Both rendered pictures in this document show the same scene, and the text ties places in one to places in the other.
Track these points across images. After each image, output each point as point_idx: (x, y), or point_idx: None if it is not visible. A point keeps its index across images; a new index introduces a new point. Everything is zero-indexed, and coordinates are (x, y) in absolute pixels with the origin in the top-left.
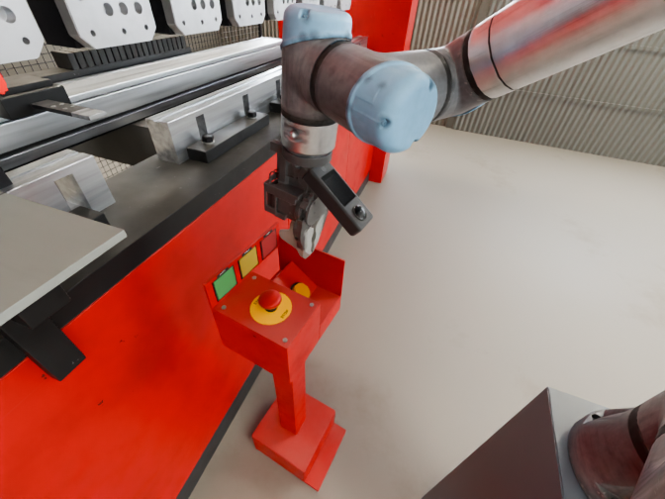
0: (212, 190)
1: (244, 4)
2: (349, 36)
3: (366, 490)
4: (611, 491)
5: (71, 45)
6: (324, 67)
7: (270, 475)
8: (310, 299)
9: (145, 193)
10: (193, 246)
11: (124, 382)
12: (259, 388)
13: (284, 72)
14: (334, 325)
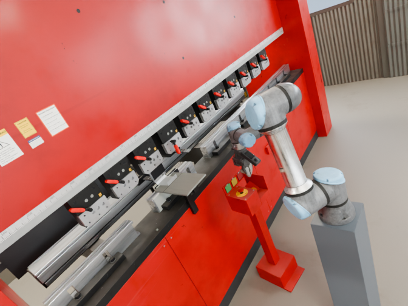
0: (221, 163)
1: (221, 101)
2: (239, 126)
3: (316, 292)
4: (320, 212)
5: (185, 137)
6: (234, 135)
7: (268, 287)
8: (253, 189)
9: (203, 169)
10: (218, 181)
11: (206, 223)
12: (260, 254)
13: (229, 135)
14: (297, 223)
